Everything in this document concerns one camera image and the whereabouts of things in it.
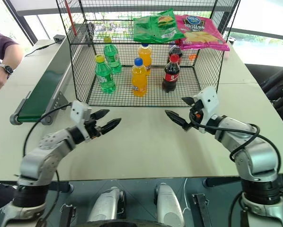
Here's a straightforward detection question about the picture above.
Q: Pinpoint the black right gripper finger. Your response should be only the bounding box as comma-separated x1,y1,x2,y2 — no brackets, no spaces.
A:
181,96,197,107
164,109,192,132

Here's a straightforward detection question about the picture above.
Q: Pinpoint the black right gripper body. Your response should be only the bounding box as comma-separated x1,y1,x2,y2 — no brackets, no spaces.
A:
189,100,204,130

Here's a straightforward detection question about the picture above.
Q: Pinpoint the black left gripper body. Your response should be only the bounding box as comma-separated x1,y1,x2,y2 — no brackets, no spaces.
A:
85,113,102,140

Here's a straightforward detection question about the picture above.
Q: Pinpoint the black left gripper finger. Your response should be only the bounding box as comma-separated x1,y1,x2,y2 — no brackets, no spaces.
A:
100,117,122,136
93,109,110,121

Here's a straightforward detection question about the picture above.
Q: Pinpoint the green conveyor belt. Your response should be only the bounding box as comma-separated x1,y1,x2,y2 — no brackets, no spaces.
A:
9,23,95,126

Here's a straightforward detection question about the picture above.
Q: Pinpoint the cola bottle red cap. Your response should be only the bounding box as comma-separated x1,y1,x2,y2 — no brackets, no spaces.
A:
167,44,184,66
161,53,181,93

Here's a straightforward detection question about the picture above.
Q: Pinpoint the green soda bottle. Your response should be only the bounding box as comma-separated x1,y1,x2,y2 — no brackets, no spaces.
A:
95,54,117,94
103,37,123,74

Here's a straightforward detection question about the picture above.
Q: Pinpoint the orange soda bottle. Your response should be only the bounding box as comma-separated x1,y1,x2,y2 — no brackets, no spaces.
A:
131,57,148,98
137,43,153,77

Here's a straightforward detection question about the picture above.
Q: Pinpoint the pink chips bag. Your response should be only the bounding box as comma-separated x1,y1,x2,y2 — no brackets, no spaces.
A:
174,14,230,52

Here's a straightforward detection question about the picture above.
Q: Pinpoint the silver left robot leg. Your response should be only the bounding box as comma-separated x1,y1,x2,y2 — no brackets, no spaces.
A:
86,186,127,223

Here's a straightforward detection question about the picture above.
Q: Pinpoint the silver robot leg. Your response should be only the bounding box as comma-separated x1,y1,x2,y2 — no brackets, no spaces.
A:
86,186,127,223
153,183,186,227

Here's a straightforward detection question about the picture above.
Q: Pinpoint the green chips bag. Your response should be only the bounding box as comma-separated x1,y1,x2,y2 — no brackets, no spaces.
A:
133,8,186,44

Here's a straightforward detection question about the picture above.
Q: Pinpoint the black chair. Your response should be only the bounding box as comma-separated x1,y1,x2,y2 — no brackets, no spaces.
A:
244,63,283,119

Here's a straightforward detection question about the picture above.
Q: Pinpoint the black power adapter box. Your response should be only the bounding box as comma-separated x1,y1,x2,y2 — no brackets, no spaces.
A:
53,34,66,44

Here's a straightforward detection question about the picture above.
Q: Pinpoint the silver right robot leg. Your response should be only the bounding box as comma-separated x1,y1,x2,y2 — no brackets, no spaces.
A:
153,183,186,227

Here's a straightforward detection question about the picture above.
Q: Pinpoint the black table foot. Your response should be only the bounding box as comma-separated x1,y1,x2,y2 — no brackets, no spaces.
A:
59,204,76,227
191,193,212,227

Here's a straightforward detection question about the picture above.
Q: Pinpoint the red pole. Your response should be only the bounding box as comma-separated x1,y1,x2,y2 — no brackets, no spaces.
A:
64,0,78,36

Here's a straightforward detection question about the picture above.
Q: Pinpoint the silver wristwatch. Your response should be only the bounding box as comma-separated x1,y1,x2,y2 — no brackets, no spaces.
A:
0,63,15,77

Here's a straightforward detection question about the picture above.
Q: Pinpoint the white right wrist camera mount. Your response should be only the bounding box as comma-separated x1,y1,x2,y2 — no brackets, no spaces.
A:
193,86,219,126

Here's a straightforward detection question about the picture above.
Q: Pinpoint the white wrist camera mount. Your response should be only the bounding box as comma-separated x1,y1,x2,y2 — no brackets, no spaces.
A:
193,86,219,126
70,100,93,139

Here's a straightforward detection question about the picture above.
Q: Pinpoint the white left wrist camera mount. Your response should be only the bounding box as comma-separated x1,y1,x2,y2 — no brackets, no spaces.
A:
70,100,93,139

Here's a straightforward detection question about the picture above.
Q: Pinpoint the black wire rack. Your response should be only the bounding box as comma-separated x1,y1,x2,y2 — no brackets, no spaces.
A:
55,0,241,107

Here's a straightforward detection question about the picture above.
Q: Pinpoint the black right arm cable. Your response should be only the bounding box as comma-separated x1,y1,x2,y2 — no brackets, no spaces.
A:
189,110,282,173

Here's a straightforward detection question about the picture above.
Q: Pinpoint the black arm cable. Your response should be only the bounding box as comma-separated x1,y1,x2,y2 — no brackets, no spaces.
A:
22,102,73,157
189,110,282,173

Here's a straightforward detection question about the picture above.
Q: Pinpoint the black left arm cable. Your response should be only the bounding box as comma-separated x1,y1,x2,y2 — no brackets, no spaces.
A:
22,102,73,157

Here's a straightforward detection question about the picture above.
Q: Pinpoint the thin white cable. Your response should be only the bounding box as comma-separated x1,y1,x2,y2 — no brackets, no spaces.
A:
182,177,190,215

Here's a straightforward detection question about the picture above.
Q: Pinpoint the black power cable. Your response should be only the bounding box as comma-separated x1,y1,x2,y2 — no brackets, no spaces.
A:
24,41,56,58

